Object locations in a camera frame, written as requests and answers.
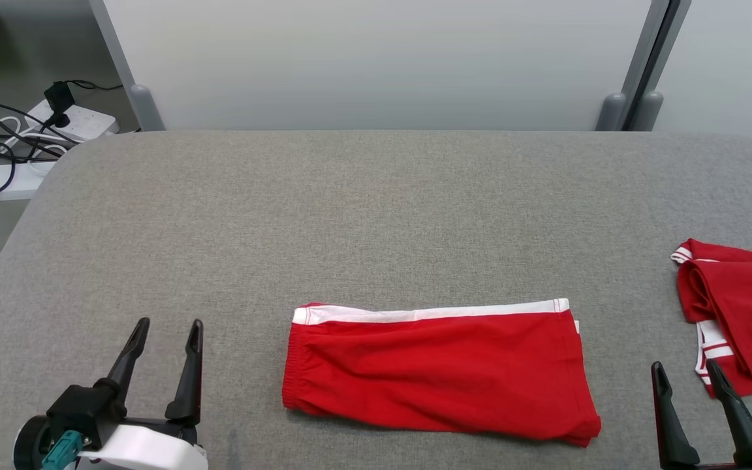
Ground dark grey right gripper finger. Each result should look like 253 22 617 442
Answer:
651 362 700 470
707 360 752 466

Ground red white basketball shorts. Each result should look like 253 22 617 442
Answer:
281 298 603 448

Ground dark partition post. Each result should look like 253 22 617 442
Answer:
631 0 693 131

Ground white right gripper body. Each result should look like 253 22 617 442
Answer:
660 460 752 470

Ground grey partition post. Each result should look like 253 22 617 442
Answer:
595 0 672 131
89 0 166 131

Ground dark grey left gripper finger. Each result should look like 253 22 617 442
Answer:
164 319 204 426
98 317 151 403

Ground teal left camera connector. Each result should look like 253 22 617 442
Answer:
40 430 84 470

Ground white cable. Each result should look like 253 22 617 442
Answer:
0 114 67 190

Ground white power strip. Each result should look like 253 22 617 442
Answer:
0 160 57 202
23 98 119 143

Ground black power adapter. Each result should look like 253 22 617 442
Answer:
44 80 76 128

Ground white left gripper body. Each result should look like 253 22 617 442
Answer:
13 416 209 470

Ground white partition panel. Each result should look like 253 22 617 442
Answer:
102 0 652 131
650 0 752 154

